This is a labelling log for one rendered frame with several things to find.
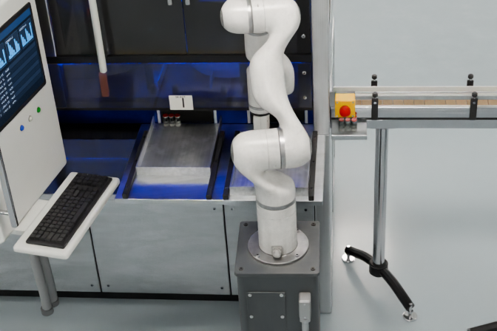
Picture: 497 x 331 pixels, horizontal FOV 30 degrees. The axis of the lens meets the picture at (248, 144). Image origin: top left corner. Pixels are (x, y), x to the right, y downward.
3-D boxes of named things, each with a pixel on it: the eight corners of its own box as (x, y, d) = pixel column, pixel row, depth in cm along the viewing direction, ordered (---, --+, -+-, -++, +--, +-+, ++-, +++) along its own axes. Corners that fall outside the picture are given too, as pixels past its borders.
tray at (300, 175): (240, 140, 338) (239, 131, 336) (312, 140, 335) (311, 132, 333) (230, 195, 310) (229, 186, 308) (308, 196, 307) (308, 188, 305)
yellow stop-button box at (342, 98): (335, 107, 338) (335, 90, 334) (355, 107, 338) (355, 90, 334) (334, 118, 332) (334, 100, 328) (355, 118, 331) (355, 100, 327)
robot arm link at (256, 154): (298, 208, 274) (296, 140, 261) (236, 214, 274) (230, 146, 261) (293, 185, 285) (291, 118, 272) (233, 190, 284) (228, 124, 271)
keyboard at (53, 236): (77, 175, 338) (76, 170, 337) (112, 179, 334) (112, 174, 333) (25, 243, 306) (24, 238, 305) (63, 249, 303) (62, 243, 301)
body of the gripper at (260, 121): (251, 99, 318) (253, 127, 324) (248, 114, 310) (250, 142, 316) (273, 99, 317) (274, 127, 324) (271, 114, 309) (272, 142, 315)
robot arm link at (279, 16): (257, 169, 276) (310, 165, 276) (259, 172, 264) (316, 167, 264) (242, 1, 273) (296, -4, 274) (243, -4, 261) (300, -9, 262)
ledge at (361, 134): (331, 120, 350) (331, 115, 349) (366, 120, 349) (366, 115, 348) (331, 140, 338) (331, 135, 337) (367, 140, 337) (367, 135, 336)
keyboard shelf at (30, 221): (52, 173, 345) (50, 168, 343) (121, 182, 337) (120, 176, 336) (-9, 249, 309) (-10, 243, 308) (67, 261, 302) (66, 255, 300)
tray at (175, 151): (154, 123, 351) (152, 115, 349) (222, 123, 348) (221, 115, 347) (136, 175, 323) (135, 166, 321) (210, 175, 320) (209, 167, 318)
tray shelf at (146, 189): (141, 128, 353) (140, 123, 352) (325, 128, 345) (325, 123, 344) (115, 203, 313) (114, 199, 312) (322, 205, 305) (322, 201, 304)
